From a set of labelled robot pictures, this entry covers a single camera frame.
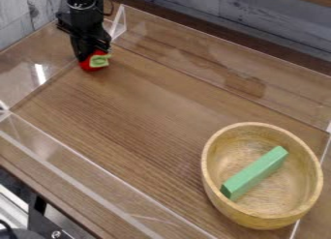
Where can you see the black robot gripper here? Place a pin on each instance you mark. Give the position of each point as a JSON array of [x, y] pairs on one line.
[[85, 30]]

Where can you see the red plush strawberry toy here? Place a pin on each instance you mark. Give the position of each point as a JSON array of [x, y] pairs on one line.
[[96, 61]]

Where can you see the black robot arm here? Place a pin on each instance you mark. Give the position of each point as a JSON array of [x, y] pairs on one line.
[[83, 6]]

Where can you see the clear acrylic table barrier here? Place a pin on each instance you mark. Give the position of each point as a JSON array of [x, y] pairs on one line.
[[100, 201]]

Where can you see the green rectangular block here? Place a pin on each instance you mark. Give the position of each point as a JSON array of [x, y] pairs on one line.
[[253, 173]]

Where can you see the wooden oval bowl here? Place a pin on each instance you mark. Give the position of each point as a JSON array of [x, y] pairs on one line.
[[284, 196]]

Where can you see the clear acrylic corner bracket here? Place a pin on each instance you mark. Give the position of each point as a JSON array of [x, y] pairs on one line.
[[116, 26]]

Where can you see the black metal table frame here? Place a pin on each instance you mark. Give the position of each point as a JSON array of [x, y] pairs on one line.
[[44, 219]]

